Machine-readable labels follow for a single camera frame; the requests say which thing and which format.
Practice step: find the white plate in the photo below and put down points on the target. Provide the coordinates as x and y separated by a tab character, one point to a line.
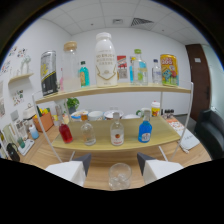
131	116

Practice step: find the clear bottle with red label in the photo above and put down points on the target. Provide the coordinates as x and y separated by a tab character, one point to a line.
117	133

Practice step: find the brown door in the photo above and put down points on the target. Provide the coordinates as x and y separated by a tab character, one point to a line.
199	78

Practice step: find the white notebook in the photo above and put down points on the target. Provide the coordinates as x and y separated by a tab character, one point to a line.
188	138

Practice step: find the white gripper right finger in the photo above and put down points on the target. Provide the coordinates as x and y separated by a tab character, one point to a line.
156	168

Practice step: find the white-framed two-tier wooden rack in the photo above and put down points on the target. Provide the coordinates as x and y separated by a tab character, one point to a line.
103	133

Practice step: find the white figurine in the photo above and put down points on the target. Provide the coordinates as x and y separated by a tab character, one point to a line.
25	65

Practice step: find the white bowl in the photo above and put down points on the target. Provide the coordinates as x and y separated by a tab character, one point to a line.
96	115

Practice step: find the wooden wall shelf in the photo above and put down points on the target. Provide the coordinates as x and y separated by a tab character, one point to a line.
20	77

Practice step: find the blue liquid bottle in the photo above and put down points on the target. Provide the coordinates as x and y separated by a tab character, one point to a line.
145	131

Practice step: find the yellow red instant cup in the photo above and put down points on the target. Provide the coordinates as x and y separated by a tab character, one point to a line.
155	109

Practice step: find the colourful rimmed bowl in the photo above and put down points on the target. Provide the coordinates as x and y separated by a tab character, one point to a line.
77	115

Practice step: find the black kettle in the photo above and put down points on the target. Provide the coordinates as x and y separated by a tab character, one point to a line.
13	152

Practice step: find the small teal bottle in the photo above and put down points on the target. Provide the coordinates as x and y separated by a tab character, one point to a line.
84	76

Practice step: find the orange printed leaflet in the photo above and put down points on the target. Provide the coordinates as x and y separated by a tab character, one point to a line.
174	124

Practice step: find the red liquid bottle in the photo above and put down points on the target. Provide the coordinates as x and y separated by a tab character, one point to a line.
65	133

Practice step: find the louvred air vent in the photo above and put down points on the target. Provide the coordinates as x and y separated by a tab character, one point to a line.
141	22

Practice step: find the orange container with cactus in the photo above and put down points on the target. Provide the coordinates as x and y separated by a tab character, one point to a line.
43	121

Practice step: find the clear bottle with green cap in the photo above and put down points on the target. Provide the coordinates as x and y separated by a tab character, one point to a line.
140	70

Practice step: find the yellow cartoon print can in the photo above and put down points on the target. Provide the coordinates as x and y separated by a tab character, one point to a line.
169	71

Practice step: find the clear bottle with orange label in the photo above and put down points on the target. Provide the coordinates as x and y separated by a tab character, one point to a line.
88	133

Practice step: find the large white bottle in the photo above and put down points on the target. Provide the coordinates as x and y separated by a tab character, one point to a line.
106	63

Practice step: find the white green mug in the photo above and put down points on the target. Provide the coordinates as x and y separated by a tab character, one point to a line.
141	112

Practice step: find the slim pink bottle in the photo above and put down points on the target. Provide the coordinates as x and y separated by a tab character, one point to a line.
61	81

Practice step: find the patterned bowl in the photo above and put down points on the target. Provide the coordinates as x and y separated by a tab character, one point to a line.
108	114

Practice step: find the clear glass with ice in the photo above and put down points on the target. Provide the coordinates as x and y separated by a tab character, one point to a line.
120	178

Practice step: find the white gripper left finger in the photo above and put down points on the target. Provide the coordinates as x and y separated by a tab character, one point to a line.
71	170

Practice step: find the white tray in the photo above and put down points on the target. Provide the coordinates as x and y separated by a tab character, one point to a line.
26	147

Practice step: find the black silver soda water can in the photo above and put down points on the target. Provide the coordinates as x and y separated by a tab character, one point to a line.
49	73

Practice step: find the green cup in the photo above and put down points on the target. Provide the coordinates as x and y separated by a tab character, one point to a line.
21	142

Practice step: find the light blue white cup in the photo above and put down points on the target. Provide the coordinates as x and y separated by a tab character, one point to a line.
33	132

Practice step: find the glass jar with cork lid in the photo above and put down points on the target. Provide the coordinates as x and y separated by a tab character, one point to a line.
70	66

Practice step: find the clear bottle with blue cap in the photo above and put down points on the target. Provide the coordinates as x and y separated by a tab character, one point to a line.
156	73

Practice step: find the green potted plant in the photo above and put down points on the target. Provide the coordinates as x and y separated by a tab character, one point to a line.
72	103

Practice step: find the black chair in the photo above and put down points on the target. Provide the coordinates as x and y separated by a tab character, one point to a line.
210	133

